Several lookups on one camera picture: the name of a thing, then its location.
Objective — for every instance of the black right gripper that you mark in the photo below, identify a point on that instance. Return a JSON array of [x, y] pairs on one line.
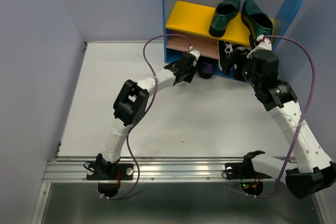
[[234, 58]]

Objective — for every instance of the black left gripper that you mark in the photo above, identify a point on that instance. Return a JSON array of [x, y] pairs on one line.
[[192, 67]]

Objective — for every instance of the black sneaker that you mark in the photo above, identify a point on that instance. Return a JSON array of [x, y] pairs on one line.
[[225, 50]]

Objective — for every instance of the purple loafer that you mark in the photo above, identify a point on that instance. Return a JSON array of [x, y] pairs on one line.
[[189, 77], [206, 67]]

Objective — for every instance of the green loafer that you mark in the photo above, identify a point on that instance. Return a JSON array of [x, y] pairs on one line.
[[223, 14], [256, 21]]

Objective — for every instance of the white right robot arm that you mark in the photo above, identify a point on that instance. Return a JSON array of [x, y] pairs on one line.
[[313, 170]]

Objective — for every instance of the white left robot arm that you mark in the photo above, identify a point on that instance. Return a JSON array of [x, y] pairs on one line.
[[130, 108]]

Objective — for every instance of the blue and yellow shoe shelf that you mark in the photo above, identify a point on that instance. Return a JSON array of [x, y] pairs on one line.
[[194, 16]]

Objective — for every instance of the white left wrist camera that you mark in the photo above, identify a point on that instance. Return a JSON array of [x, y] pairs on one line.
[[197, 55]]

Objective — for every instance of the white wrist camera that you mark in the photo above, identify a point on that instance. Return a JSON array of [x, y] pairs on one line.
[[197, 55], [263, 43]]

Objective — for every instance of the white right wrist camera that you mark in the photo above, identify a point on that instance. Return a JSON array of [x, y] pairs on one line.
[[263, 43]]

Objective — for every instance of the aluminium mounting rail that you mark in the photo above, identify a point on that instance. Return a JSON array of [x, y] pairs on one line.
[[152, 170]]

